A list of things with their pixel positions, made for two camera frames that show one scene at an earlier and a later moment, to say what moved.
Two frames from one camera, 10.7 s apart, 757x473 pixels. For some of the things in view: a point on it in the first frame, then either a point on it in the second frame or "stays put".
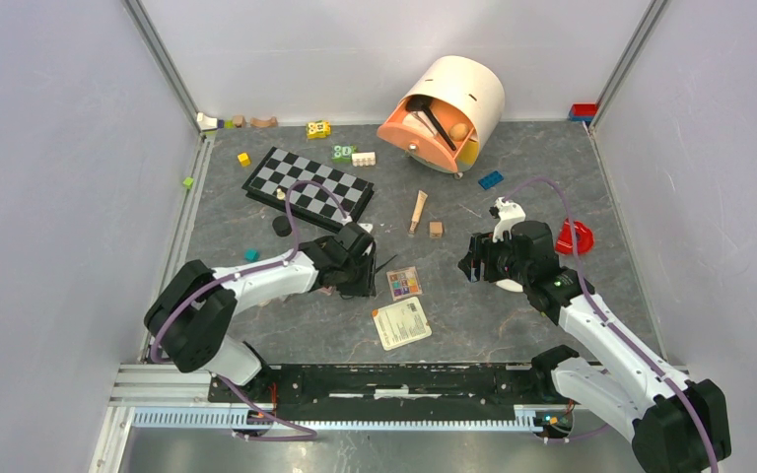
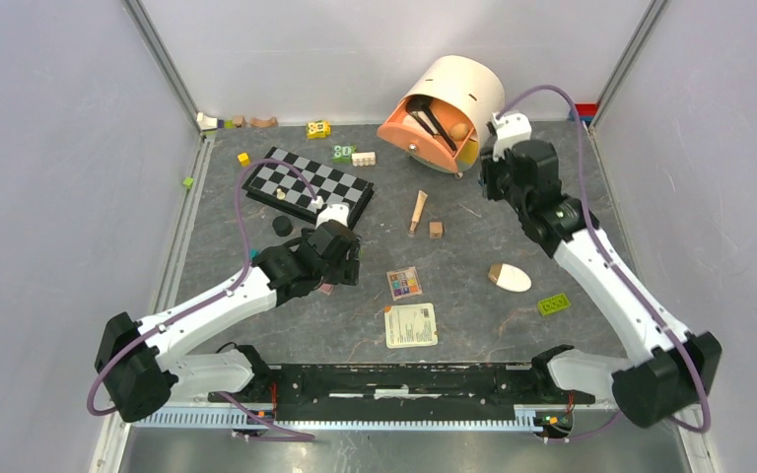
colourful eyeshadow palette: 404,283 stays put
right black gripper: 482,246 → 489,169
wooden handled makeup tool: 418,210 stays put
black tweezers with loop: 375,263 → 422,121
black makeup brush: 423,102 stays put
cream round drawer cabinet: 447,112 stays put
